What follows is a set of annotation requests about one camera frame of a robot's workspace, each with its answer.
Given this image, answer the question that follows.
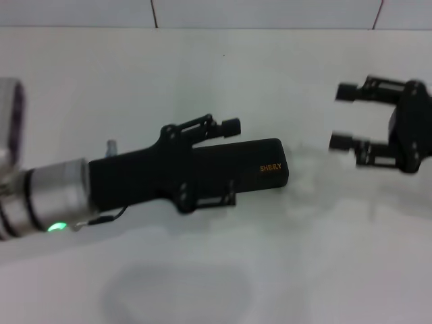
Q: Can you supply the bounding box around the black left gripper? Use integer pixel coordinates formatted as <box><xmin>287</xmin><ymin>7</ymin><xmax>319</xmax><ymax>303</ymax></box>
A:
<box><xmin>88</xmin><ymin>113</ymin><xmax>242</xmax><ymax>215</ymax></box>

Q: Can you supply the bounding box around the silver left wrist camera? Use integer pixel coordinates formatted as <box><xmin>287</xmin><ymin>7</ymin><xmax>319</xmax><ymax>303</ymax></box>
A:
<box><xmin>0</xmin><ymin>77</ymin><xmax>27</xmax><ymax>159</ymax></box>

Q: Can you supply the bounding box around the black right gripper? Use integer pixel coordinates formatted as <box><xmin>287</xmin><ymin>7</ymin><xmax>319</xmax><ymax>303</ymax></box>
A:
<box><xmin>329</xmin><ymin>76</ymin><xmax>432</xmax><ymax>175</ymax></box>

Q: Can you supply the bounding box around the black glasses case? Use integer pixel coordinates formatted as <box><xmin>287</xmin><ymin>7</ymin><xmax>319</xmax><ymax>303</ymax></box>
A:
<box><xmin>190</xmin><ymin>137</ymin><xmax>288</xmax><ymax>196</ymax></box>

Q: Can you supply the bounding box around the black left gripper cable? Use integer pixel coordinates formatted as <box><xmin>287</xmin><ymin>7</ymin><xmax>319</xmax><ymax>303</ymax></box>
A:
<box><xmin>72</xmin><ymin>205</ymin><xmax>129</xmax><ymax>233</ymax></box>

